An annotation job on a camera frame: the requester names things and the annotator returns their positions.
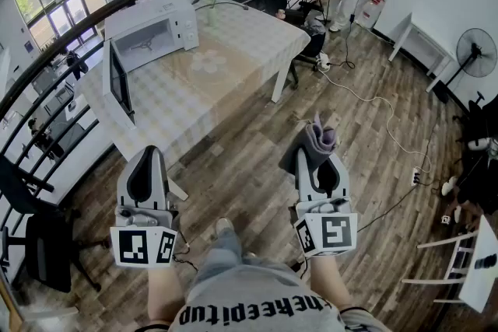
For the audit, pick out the black swivel chair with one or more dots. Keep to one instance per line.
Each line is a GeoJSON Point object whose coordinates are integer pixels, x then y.
{"type": "Point", "coordinates": [313, 39]}

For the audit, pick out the black standing fan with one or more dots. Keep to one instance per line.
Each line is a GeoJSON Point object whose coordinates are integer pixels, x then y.
{"type": "Point", "coordinates": [476, 54]}

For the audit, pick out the glass microwave turntable plate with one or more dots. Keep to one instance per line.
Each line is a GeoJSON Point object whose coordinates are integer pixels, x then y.
{"type": "Point", "coordinates": [209, 62]}

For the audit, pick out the vase with white flowers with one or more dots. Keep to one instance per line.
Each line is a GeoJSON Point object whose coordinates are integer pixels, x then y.
{"type": "Point", "coordinates": [212, 0]}

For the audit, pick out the white side desk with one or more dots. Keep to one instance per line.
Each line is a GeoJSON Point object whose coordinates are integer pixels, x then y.
{"type": "Point", "coordinates": [422, 39]}

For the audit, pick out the person's grey trousers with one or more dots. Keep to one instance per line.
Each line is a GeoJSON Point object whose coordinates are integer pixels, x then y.
{"type": "Point", "coordinates": [225, 256]}

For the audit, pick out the white microwave oven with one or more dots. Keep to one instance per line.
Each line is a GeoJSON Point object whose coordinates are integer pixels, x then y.
{"type": "Point", "coordinates": [155, 23]}

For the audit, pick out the white power strip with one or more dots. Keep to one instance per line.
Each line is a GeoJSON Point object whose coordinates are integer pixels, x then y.
{"type": "Point", "coordinates": [323, 62]}
{"type": "Point", "coordinates": [416, 175]}

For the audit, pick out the person's left forearm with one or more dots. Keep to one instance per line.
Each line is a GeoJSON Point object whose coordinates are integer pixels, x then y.
{"type": "Point", "coordinates": [165, 295]}

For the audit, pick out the black curved railing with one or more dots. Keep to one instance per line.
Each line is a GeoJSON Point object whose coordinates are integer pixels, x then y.
{"type": "Point", "coordinates": [78, 23]}

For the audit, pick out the grey purple cloth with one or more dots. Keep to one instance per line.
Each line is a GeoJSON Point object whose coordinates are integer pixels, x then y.
{"type": "Point", "coordinates": [320, 142]}

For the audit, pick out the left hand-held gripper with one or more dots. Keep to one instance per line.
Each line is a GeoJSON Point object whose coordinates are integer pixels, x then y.
{"type": "Point", "coordinates": [136, 241]}

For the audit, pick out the person's grey printed shirt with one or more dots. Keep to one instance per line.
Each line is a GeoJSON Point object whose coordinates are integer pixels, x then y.
{"type": "Point", "coordinates": [257, 307]}

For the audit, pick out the white wooden chair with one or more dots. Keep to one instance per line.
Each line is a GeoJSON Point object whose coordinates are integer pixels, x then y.
{"type": "Point", "coordinates": [447, 268]}

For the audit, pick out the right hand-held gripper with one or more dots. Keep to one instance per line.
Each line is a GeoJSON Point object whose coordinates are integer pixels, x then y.
{"type": "Point", "coordinates": [330, 233]}

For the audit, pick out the person's right forearm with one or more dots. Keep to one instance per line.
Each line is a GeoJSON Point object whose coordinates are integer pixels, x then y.
{"type": "Point", "coordinates": [328, 280]}

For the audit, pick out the table with checked tablecloth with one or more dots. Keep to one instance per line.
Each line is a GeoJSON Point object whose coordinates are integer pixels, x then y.
{"type": "Point", "coordinates": [218, 89]}

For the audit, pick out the person's shoe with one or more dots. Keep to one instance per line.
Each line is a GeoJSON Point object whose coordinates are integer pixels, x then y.
{"type": "Point", "coordinates": [224, 226]}

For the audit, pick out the white table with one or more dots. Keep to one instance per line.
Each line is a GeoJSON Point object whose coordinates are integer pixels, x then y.
{"type": "Point", "coordinates": [484, 264]}

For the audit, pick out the black office chair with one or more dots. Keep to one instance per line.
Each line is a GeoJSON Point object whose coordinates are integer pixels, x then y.
{"type": "Point", "coordinates": [43, 245]}

